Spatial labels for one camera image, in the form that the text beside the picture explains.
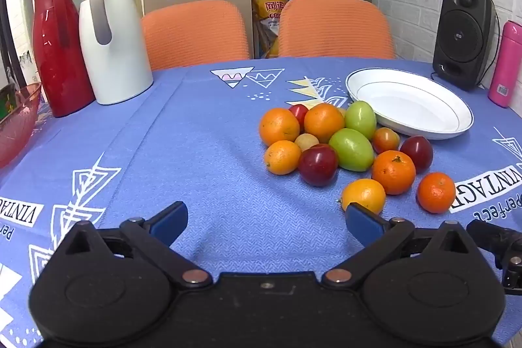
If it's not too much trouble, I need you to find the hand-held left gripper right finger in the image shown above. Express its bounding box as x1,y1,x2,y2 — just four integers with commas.
322,202,476,289

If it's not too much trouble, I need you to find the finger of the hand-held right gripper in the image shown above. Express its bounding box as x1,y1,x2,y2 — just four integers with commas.
466,219,522,253
495,248,522,295

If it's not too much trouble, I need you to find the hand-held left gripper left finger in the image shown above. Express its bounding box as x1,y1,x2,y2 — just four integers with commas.
55,201,213,289

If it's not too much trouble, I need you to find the yellowish orange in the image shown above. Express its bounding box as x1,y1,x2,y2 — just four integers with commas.
341,178,386,215
264,140,302,175

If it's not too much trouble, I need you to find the deep orange mandarin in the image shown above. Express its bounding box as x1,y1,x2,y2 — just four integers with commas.
371,151,417,196
417,172,456,214

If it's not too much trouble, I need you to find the dark red plum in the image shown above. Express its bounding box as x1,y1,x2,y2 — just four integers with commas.
400,135,434,174
298,144,339,188

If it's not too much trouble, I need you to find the green jujube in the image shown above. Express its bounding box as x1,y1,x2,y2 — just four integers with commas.
329,128,375,172
345,100,376,140

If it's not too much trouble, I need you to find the red-green tomato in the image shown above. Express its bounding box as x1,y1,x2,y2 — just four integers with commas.
372,127,401,155

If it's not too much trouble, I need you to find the large orange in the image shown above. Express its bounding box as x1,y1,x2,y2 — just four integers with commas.
259,108,300,147
304,103,346,144

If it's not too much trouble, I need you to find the white plate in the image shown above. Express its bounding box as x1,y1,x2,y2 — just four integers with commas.
346,68,474,140

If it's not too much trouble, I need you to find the red tomato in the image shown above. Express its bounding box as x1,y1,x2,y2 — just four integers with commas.
289,104,309,127

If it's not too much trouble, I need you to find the blue printed tablecloth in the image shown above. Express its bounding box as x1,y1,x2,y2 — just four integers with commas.
0,58,522,348

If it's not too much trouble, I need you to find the pink bottle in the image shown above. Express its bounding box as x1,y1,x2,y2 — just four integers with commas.
488,21,522,108

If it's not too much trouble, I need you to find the white thermos jug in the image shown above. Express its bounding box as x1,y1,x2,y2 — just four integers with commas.
79,0,154,105

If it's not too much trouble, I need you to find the orange chair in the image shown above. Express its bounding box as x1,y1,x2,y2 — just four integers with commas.
141,0,251,71
278,0,396,60

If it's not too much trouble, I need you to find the red thermos jug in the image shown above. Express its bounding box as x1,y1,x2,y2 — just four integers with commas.
33,0,97,118

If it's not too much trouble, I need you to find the black speaker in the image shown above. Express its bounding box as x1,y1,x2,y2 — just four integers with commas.
432,0,497,91

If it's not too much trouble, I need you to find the yellow plastic bag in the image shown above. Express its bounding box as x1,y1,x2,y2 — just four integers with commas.
251,0,292,59

